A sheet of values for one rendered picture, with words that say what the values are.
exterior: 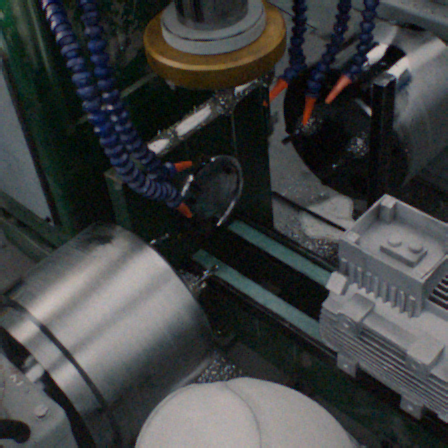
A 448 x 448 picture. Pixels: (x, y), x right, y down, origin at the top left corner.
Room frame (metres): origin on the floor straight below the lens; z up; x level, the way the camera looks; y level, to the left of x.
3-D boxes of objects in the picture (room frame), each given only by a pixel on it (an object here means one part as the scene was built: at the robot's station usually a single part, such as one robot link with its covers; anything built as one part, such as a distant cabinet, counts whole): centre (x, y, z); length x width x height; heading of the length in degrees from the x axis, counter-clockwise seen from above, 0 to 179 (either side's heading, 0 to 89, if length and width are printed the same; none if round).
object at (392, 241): (0.66, -0.21, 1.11); 0.12 x 0.11 x 0.07; 42
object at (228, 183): (0.92, 0.02, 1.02); 0.15 x 0.02 x 0.15; 132
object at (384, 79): (0.84, -0.23, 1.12); 0.04 x 0.03 x 0.26; 42
